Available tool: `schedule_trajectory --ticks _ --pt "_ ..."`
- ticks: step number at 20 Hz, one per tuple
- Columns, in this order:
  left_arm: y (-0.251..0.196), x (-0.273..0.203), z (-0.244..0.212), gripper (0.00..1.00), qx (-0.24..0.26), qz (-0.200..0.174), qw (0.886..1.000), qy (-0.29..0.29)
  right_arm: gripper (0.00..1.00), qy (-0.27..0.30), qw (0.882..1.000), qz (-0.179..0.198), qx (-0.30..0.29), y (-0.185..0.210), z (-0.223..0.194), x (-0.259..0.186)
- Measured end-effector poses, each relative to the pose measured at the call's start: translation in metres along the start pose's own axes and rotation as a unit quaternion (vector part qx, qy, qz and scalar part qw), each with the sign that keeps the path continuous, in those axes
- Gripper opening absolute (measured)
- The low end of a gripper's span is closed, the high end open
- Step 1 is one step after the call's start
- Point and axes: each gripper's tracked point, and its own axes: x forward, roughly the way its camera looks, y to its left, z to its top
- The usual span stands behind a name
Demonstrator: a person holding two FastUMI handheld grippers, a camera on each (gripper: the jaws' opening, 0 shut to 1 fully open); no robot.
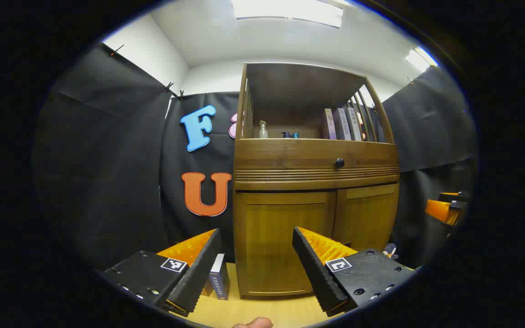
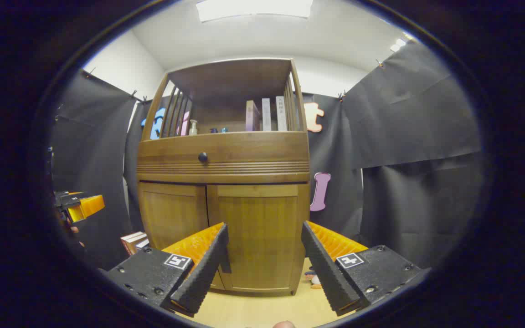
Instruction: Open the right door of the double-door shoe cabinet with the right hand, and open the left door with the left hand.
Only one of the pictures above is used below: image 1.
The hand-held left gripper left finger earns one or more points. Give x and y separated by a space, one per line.
198 273

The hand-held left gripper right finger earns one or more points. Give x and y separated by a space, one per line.
317 273

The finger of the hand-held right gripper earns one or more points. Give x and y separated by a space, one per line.
454 197
442 212

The wooden shoe cabinet door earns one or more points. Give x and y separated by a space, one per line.
367 218
271 241

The wooden double-door shoe cabinet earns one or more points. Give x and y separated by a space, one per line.
290 155

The wooden cabinet drawer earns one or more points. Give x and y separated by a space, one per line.
285 159

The blue book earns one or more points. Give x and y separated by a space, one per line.
220 280

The black drawer knob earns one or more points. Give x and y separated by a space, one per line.
339 162

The small ceiling light panel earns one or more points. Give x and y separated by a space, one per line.
419 59

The mauve book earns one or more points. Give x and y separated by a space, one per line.
328 125

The black backdrop cloth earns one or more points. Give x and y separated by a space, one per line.
107 159

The clear pump bottle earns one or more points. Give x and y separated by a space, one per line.
263 131

